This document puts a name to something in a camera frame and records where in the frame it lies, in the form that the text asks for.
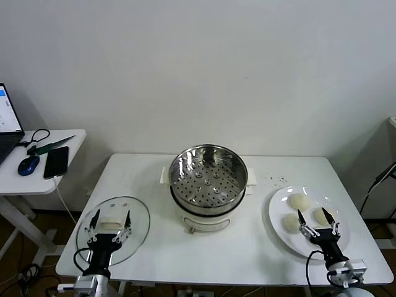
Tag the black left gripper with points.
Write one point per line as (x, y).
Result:
(102, 247)

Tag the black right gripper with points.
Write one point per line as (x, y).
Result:
(328, 244)

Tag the white steamed baozi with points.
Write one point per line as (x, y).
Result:
(290, 222)
(318, 215)
(298, 202)

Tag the perforated stainless steamer basket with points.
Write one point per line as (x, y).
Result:
(213, 185)

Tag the white round plate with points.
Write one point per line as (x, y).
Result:
(278, 210)

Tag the black smartphone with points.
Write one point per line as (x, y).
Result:
(56, 162)

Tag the white side table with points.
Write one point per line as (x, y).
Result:
(31, 185)

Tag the white electric cooker pot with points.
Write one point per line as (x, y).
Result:
(204, 221)

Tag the green flat strip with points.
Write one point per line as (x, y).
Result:
(51, 145)

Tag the blue computer mouse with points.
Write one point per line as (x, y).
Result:
(28, 165)

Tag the white power strip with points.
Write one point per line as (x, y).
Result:
(191, 293)

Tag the black open laptop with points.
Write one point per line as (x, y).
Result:
(6, 111)

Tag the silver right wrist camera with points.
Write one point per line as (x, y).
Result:
(355, 267)

